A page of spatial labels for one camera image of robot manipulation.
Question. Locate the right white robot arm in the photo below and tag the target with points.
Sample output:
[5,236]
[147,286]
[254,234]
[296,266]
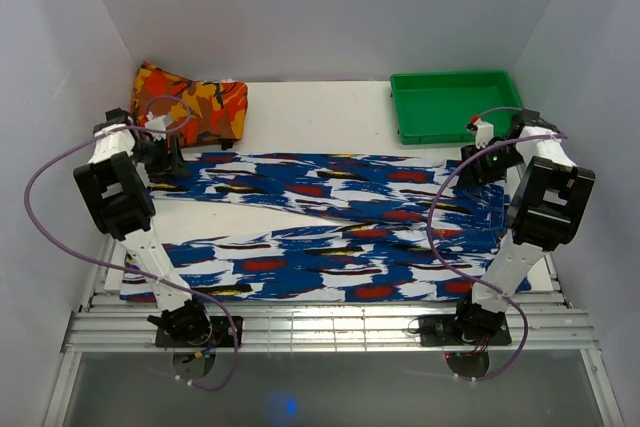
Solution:
[545,211]

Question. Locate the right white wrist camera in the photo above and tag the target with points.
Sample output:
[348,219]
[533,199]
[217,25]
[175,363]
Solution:
[483,131]

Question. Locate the aluminium rail frame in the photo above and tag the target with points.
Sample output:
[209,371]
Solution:
[104,323]

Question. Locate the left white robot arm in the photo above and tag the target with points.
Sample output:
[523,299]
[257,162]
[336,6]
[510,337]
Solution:
[121,206]

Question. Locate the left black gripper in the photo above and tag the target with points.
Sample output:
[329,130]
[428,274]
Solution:
[172,163]

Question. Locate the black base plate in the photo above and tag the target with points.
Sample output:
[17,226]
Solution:
[439,330]
[222,336]

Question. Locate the green plastic tray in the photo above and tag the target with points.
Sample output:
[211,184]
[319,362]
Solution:
[435,108]

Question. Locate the blue white patterned trousers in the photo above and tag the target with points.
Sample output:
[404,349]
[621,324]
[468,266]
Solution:
[384,228]

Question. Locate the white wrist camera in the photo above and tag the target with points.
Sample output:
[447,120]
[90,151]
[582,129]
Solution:
[483,131]
[158,125]

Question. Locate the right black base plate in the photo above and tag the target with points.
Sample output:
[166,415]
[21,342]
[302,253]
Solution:
[439,330]

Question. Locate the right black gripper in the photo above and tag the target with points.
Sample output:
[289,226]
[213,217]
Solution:
[470,177]

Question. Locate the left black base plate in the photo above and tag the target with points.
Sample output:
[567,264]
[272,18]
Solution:
[222,336]

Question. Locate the orange camouflage folded trousers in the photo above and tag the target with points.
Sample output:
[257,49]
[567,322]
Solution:
[215,112]

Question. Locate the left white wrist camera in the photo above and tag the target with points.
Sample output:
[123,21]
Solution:
[158,125]

